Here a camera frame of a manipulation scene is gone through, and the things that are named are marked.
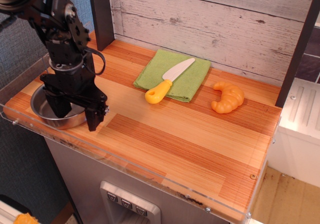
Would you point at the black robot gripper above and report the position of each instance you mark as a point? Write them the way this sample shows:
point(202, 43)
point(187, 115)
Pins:
point(73, 81)

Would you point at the stainless steel pot with handle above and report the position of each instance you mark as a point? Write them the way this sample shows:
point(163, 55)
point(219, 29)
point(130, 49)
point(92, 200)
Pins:
point(41, 108)

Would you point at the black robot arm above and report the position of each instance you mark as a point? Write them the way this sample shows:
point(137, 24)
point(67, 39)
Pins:
point(57, 24)

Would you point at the silver dispenser button panel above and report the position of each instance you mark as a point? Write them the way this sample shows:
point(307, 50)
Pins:
point(123, 207)

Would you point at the green cloth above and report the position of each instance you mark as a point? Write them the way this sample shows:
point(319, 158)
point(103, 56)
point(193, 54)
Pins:
point(185, 86)

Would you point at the orange black object bottom left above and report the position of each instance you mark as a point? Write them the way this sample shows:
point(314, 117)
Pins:
point(25, 219)

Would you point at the clear acrylic table guard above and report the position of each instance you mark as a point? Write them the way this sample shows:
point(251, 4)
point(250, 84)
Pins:
point(196, 165)

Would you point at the orange toy croissant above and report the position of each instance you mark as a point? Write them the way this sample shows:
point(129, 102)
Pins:
point(231, 97)

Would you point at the white cabinet at right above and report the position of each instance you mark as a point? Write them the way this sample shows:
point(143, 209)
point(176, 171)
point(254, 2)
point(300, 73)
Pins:
point(295, 150)

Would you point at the yellow handled toy knife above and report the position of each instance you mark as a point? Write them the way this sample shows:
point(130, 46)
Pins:
point(156, 94)

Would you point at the dark left shelf post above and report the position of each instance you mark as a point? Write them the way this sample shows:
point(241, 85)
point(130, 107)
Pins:
point(103, 23)

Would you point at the dark shelf post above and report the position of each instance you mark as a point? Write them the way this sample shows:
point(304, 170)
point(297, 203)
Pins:
point(103, 23)
point(298, 52)

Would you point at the dark right shelf post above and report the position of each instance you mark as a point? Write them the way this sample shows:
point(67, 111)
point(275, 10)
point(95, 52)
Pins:
point(298, 52)

